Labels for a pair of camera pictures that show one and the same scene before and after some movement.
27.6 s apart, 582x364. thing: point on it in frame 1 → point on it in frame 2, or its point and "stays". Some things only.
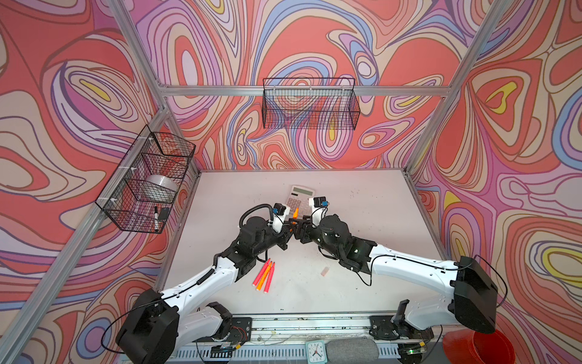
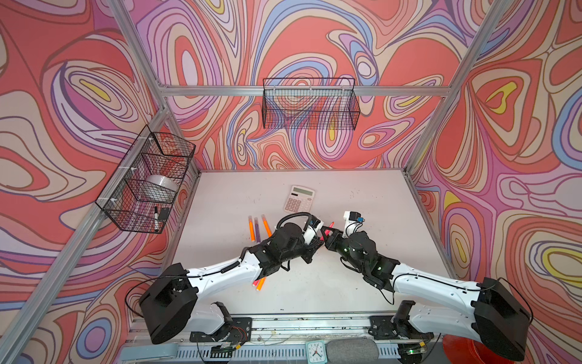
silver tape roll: (158, 188) stays
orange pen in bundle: (264, 276) stays
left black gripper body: (283, 232) → (311, 248)
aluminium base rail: (286, 338) stays
